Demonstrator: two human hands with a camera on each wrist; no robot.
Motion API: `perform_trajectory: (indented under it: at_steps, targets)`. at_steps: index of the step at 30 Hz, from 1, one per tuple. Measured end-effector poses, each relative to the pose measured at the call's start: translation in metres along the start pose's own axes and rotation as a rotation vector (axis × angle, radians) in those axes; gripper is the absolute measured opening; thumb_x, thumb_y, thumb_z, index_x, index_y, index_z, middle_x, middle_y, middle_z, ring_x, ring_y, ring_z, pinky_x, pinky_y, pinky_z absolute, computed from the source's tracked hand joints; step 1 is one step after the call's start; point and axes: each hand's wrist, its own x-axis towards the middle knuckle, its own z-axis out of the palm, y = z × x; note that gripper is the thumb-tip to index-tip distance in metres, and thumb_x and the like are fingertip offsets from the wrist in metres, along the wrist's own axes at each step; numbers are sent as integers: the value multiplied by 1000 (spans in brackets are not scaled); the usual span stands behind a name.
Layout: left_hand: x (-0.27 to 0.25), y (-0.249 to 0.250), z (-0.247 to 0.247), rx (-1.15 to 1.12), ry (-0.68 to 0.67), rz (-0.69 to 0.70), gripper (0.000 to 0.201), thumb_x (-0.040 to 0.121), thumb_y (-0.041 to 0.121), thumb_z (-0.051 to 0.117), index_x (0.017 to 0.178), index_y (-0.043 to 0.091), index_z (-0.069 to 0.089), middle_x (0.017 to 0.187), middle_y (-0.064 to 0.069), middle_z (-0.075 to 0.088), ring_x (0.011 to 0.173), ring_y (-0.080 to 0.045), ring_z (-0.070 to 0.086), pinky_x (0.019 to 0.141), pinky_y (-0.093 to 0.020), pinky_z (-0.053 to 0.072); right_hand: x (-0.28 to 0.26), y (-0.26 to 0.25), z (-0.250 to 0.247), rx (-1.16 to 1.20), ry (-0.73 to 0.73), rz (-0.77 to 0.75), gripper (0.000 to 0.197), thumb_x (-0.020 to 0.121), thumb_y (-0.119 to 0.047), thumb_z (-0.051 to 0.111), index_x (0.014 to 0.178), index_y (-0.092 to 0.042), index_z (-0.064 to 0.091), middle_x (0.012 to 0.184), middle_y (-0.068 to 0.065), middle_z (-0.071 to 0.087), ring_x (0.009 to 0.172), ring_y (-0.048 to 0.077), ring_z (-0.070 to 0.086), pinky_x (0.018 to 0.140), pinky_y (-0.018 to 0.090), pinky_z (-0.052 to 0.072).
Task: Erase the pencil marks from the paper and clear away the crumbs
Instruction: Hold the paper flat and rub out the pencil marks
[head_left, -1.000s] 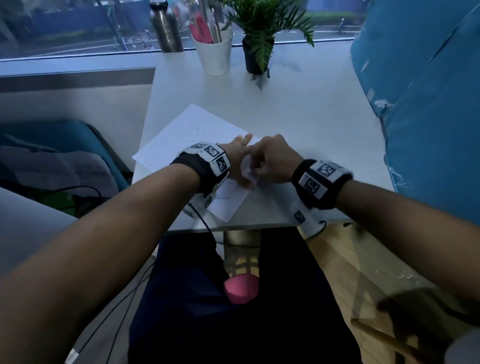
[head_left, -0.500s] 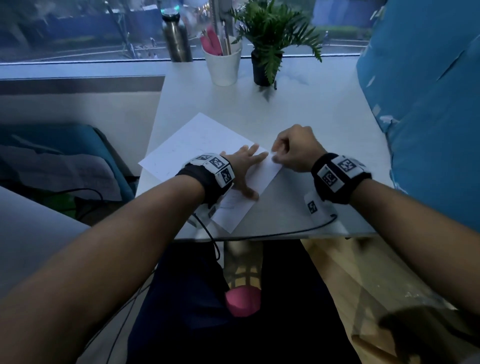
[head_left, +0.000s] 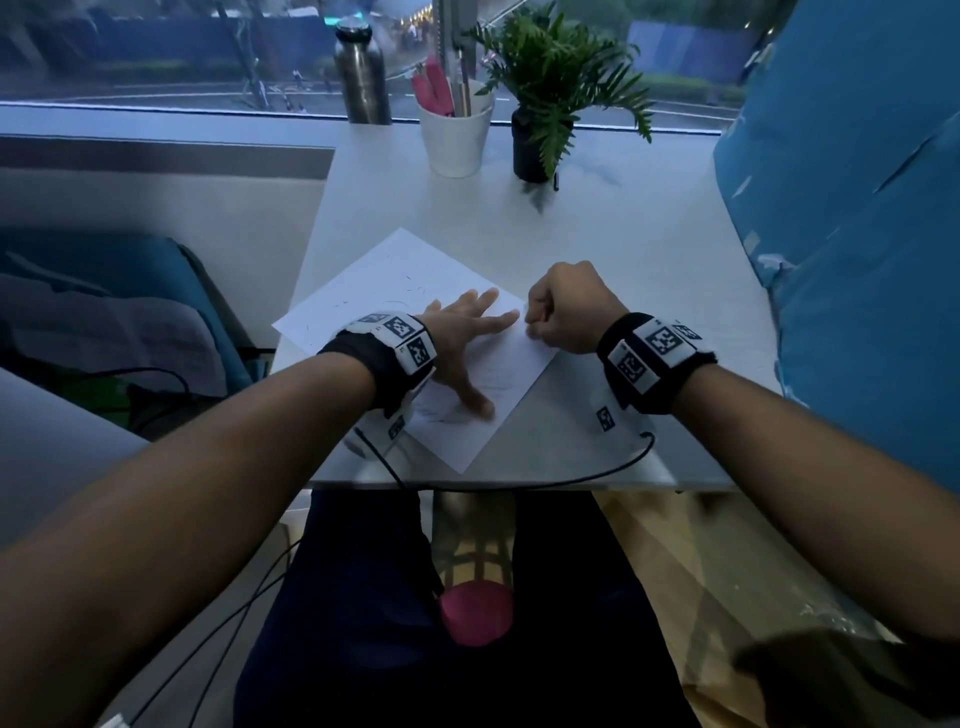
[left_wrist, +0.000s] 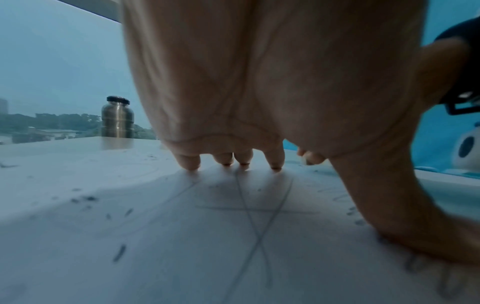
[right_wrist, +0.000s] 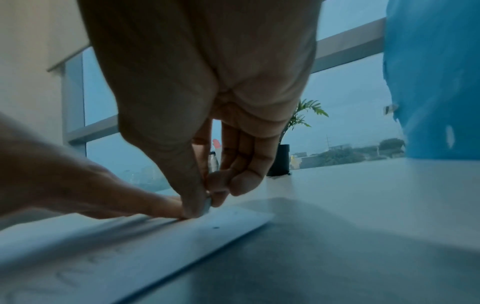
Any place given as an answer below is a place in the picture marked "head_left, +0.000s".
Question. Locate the person's right hand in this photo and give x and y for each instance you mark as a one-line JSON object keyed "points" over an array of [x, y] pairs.
{"points": [[574, 307]]}

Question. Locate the person's left hand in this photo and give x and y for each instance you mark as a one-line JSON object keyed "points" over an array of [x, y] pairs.
{"points": [[461, 337]]}

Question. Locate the white paper sheet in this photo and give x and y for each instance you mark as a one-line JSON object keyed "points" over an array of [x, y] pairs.
{"points": [[375, 285]]}

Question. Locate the person's right forearm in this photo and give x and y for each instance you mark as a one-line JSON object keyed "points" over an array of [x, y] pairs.
{"points": [[825, 487]]}

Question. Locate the person's left forearm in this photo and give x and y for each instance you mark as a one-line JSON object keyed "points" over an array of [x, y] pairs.
{"points": [[165, 540]]}

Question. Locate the person's dark trousers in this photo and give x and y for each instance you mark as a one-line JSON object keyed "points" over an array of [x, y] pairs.
{"points": [[360, 652]]}

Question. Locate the grey printed paper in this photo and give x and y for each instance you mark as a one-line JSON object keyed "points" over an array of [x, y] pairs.
{"points": [[112, 330]]}

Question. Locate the green potted fern black pot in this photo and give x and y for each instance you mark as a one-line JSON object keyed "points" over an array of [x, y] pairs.
{"points": [[531, 154]]}

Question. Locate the white cup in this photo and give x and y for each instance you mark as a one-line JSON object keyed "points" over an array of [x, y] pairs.
{"points": [[454, 139]]}

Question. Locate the grey pen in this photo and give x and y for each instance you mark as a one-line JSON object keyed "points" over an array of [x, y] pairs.
{"points": [[465, 94]]}

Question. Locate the pink scissors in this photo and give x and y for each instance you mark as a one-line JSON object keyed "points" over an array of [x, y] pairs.
{"points": [[431, 90]]}

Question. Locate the pink slipper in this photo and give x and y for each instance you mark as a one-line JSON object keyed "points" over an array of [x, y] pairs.
{"points": [[476, 615]]}

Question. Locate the steel water bottle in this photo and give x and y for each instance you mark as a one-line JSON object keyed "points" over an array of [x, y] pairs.
{"points": [[362, 75]]}

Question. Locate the teal chair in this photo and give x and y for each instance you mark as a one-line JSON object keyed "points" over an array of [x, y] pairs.
{"points": [[172, 277]]}

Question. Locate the blue patterned cushion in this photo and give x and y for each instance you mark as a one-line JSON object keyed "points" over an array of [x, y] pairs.
{"points": [[862, 225]]}

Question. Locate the black left wrist camera band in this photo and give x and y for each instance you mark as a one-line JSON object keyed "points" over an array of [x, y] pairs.
{"points": [[382, 356]]}

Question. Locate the black wrist camera band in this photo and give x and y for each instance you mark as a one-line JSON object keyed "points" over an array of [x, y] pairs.
{"points": [[382, 356], [645, 360]]}

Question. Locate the black right wrist camera band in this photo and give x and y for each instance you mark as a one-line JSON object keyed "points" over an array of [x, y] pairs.
{"points": [[645, 360]]}

